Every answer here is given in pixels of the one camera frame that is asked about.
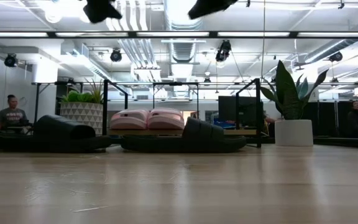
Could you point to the black aluminium rail frame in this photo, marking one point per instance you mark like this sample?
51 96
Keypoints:
346 142

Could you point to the black overhead light bar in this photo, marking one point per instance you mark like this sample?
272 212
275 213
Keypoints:
132 34

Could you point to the black monitor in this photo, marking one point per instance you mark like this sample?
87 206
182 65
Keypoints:
228 109

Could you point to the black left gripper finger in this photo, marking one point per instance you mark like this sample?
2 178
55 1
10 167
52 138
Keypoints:
99 11

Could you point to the blue background object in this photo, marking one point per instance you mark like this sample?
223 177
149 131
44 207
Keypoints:
224 124

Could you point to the black hanging spotlight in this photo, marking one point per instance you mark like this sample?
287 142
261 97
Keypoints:
336 56
10 60
116 55
223 51

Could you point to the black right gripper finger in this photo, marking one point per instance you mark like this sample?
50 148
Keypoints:
210 7

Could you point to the black room partition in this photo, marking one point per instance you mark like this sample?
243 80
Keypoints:
325 118

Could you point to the white cup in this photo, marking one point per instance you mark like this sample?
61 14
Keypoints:
292 132

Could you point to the succulent in triangle-patterned pot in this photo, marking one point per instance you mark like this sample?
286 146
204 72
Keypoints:
81 113

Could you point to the background black metal frame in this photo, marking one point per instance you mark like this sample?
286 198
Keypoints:
36 99
176 83

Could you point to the black metal wooden-board shelf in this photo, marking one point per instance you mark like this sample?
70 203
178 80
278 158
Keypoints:
258 109

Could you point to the black rubber slide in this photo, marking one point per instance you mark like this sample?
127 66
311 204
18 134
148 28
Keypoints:
57 133
197 137

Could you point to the pink rubber slide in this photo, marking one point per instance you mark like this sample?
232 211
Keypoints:
129 119
166 119

